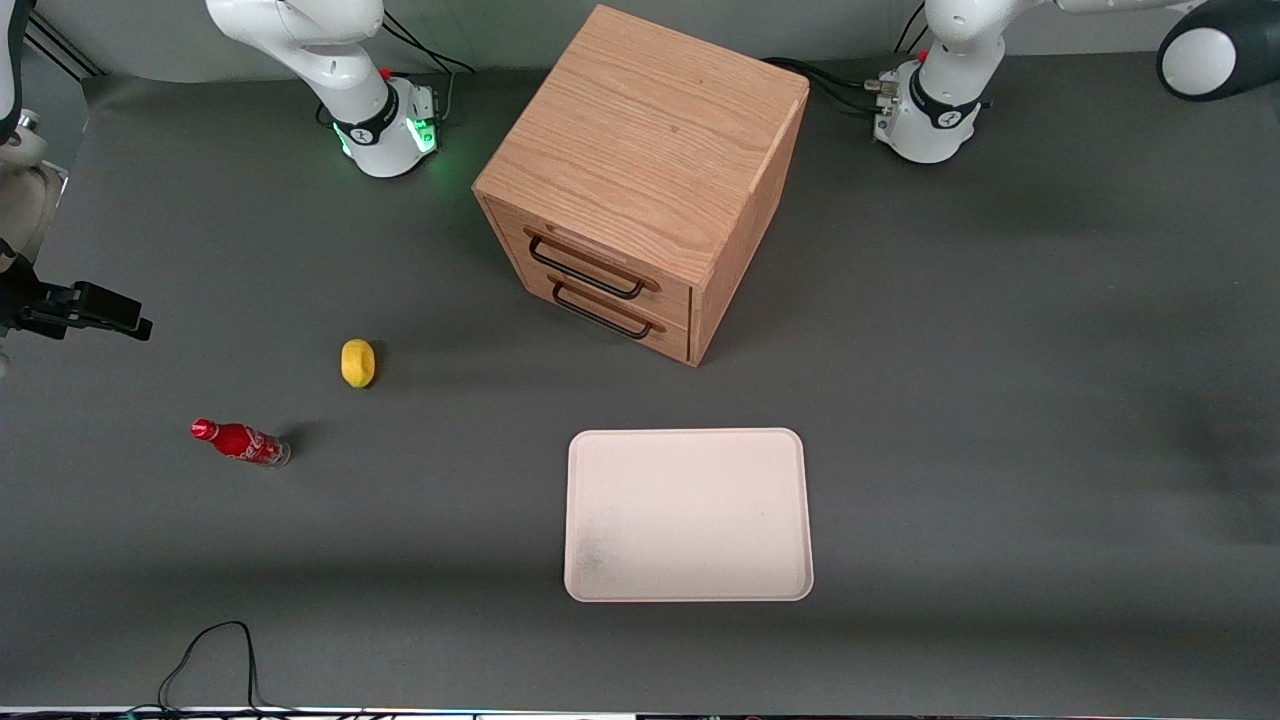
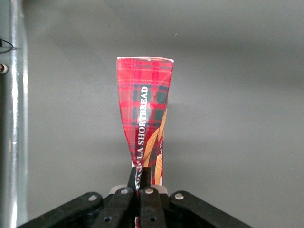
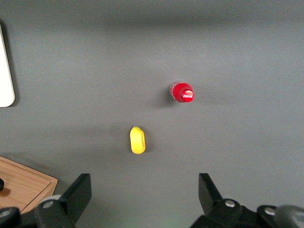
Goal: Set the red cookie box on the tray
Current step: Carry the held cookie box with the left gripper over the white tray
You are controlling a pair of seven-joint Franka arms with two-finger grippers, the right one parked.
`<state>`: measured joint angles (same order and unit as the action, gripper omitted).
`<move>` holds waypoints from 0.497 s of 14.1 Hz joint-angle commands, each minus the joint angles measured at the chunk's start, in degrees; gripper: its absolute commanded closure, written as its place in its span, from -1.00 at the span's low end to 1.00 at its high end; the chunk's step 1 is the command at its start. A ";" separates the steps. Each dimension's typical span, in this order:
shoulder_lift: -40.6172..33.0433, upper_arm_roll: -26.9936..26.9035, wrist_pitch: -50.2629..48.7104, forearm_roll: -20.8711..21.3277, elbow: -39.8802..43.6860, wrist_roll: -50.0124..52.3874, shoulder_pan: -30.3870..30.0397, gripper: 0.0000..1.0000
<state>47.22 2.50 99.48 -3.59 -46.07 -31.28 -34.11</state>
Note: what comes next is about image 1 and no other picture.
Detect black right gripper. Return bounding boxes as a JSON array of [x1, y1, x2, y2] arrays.
[[0, 255, 154, 342]]

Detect cream rectangular tray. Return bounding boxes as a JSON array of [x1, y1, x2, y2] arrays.
[[563, 428, 815, 604]]

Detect red cola bottle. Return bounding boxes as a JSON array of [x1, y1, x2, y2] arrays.
[[190, 418, 292, 469]]

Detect yellow lemon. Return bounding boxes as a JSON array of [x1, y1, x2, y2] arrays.
[[340, 338, 378, 389]]

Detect wooden drawer cabinet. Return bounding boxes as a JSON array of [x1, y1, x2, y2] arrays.
[[472, 4, 811, 368]]

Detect aluminium frame rail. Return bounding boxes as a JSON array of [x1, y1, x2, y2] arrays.
[[22, 12, 103, 81]]

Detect thin black looped cable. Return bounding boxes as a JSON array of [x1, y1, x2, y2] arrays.
[[125, 620, 301, 717]]

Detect black right arm base cables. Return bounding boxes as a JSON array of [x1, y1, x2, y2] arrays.
[[380, 12, 478, 126]]

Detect black arm base cables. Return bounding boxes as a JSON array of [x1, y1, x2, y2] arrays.
[[380, 12, 478, 126], [762, 56, 893, 117]]

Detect wooden drawer with black handle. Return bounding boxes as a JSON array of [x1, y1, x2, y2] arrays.
[[484, 197, 695, 327], [498, 262, 693, 365]]

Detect black left arm base cables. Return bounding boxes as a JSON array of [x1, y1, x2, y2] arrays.
[[762, 56, 893, 117]]

